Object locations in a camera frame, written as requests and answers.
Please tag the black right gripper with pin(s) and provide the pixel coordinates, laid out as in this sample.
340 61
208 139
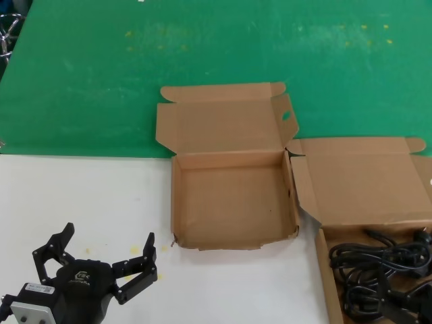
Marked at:
415 319

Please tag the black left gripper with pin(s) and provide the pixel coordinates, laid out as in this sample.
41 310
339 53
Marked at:
81 290

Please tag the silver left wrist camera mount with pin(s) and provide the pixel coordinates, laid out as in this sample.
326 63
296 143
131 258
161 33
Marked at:
32 312

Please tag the open cardboard box with hole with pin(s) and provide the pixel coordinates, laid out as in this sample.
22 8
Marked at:
233 209

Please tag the green table mat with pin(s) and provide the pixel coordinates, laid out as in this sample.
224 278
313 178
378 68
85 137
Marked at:
101 84

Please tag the chrome metal rack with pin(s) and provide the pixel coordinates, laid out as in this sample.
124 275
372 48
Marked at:
6 33

